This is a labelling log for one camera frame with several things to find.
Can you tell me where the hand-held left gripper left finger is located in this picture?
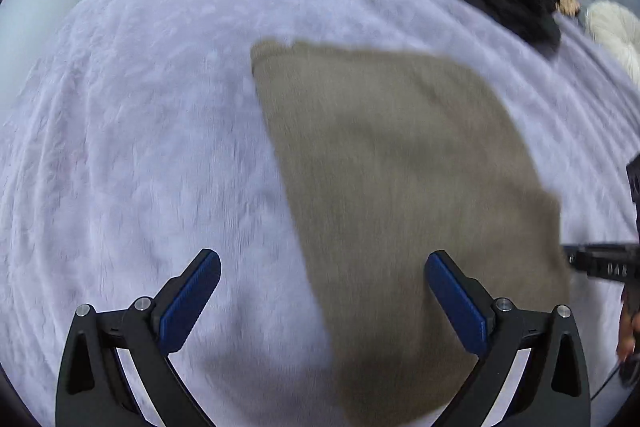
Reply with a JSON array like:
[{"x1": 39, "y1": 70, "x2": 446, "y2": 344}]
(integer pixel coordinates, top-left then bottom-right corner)
[{"x1": 55, "y1": 248, "x2": 222, "y2": 427}]

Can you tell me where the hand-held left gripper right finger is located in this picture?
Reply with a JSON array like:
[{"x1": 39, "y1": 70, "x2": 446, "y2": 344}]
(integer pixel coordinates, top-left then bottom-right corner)
[{"x1": 425, "y1": 250, "x2": 592, "y2": 427}]

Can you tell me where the tan knit sweater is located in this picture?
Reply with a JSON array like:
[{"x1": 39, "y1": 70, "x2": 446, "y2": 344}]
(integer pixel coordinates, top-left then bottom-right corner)
[{"x1": 250, "y1": 38, "x2": 574, "y2": 427}]

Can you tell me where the person's right hand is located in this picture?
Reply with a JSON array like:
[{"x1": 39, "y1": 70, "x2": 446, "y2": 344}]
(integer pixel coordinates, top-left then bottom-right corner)
[{"x1": 616, "y1": 289, "x2": 640, "y2": 364}]

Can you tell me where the lavender fleece blanket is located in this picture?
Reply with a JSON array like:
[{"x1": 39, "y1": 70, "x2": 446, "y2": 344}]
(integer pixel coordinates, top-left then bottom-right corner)
[{"x1": 0, "y1": 0, "x2": 640, "y2": 427}]

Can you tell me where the white fluffy cloth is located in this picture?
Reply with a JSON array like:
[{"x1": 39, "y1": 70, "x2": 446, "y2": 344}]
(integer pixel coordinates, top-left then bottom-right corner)
[{"x1": 585, "y1": 1, "x2": 640, "y2": 80}]

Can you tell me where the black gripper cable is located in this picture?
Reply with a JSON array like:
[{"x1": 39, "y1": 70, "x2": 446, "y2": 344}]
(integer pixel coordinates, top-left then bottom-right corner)
[{"x1": 590, "y1": 359, "x2": 627, "y2": 403}]

